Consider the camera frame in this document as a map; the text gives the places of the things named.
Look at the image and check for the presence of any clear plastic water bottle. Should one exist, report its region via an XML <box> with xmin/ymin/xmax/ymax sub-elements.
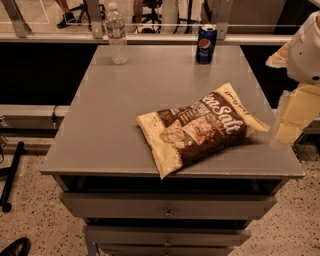
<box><xmin>106</xmin><ymin>2</ymin><xmax>128</xmax><ymax>65</ymax></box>

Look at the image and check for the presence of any middle grey drawer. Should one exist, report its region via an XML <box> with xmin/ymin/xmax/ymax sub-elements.
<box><xmin>85</xmin><ymin>226</ymin><xmax>251</xmax><ymax>247</ymax></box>

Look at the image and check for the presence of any blue pepsi can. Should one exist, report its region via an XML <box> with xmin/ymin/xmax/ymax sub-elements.
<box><xmin>196</xmin><ymin>24</ymin><xmax>217</xmax><ymax>64</ymax></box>

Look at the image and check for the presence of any black stand leg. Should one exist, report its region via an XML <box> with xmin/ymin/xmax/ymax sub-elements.
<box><xmin>0</xmin><ymin>142</ymin><xmax>26</xmax><ymax>213</ymax></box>

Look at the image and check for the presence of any black sneaker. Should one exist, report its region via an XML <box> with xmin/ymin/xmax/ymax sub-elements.
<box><xmin>57</xmin><ymin>13</ymin><xmax>76</xmax><ymax>29</ymax></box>

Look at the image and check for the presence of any grey drawer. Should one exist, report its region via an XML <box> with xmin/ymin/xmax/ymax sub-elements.
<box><xmin>101</xmin><ymin>245</ymin><xmax>232</xmax><ymax>256</ymax></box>
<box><xmin>85</xmin><ymin>226</ymin><xmax>251</xmax><ymax>247</ymax></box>
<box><xmin>61</xmin><ymin>193</ymin><xmax>276</xmax><ymax>220</ymax></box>

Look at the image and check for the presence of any black office chair base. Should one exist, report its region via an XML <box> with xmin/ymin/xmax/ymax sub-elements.
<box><xmin>132</xmin><ymin>0</ymin><xmax>162</xmax><ymax>33</ymax></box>

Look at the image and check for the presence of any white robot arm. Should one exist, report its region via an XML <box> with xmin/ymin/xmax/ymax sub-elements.
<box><xmin>266</xmin><ymin>11</ymin><xmax>320</xmax><ymax>144</ymax></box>

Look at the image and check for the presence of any brown sea salt chip bag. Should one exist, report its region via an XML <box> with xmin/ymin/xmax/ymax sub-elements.
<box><xmin>136</xmin><ymin>83</ymin><xmax>269</xmax><ymax>178</ymax></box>

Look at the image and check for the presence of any bottom grey drawer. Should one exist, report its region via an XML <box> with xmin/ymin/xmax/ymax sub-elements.
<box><xmin>101</xmin><ymin>245</ymin><xmax>232</xmax><ymax>256</ymax></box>

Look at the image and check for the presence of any top grey drawer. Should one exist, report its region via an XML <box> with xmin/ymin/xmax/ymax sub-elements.
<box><xmin>61</xmin><ymin>193</ymin><xmax>276</xmax><ymax>220</ymax></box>

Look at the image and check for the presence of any black shoe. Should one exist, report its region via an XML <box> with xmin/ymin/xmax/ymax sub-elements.
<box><xmin>0</xmin><ymin>237</ymin><xmax>31</xmax><ymax>256</ymax></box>

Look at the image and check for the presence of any grey drawer cabinet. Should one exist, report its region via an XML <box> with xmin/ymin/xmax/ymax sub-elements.
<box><xmin>41</xmin><ymin>46</ymin><xmax>303</xmax><ymax>256</ymax></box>

